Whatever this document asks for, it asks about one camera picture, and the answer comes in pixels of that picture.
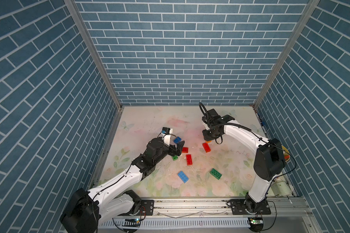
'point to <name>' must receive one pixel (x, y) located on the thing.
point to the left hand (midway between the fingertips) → (181, 141)
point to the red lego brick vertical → (189, 159)
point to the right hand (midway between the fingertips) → (207, 138)
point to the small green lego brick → (174, 158)
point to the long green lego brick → (216, 174)
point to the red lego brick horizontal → (185, 150)
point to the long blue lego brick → (183, 176)
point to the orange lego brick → (208, 141)
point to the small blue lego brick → (178, 139)
